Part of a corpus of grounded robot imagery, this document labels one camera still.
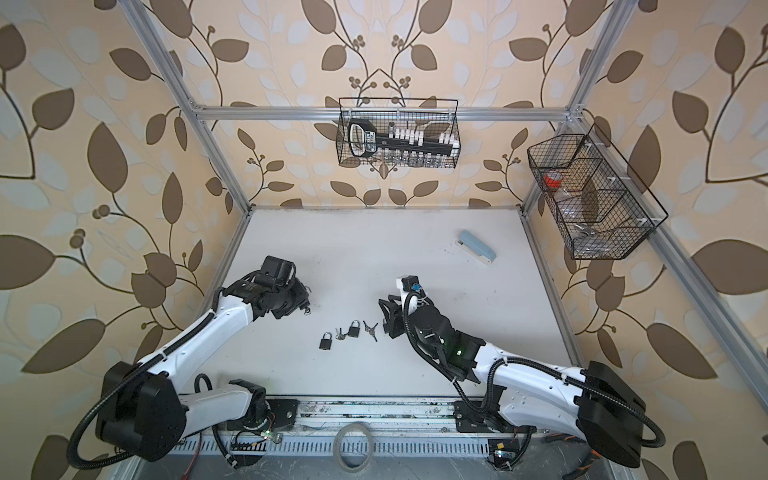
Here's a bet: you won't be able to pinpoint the black padlock with keys bottom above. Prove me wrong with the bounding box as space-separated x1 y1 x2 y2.
346 320 378 341

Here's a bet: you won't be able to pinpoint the black padlock with keys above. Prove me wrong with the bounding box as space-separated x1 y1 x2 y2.
319 328 346 351
346 320 378 341

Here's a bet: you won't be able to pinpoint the black padlock with keys top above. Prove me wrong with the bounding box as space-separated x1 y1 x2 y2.
319 328 346 351

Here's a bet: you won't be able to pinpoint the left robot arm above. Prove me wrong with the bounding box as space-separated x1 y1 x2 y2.
66 256 311 470

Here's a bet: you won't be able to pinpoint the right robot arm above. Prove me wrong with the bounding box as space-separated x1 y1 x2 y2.
378 293 666 468

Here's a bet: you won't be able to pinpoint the light blue stapler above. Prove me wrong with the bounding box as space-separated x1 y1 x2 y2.
456 230 497 265

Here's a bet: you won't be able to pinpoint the black tool rack in basket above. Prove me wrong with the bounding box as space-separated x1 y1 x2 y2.
346 119 461 158

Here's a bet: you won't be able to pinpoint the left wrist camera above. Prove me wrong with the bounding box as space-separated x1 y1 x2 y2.
261 256 296 285

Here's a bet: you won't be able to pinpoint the tape roll ring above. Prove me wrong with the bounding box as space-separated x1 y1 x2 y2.
332 421 376 474

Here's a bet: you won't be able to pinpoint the back wire basket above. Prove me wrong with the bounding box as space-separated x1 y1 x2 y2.
335 96 462 169

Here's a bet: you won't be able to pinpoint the wire basket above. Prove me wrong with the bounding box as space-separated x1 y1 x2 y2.
527 125 668 260
335 96 462 169

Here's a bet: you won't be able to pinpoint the orange handled pliers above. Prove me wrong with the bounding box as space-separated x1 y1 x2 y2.
542 433 601 480

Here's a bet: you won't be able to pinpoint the right wire basket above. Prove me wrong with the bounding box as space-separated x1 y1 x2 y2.
527 125 668 260

